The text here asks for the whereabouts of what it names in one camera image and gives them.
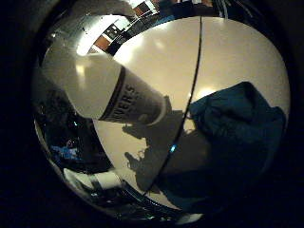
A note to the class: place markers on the shelving with orange panels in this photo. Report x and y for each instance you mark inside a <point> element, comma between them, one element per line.
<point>126,28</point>

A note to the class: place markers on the teal striped cloth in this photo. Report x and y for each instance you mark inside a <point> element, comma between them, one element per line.
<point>234,139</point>

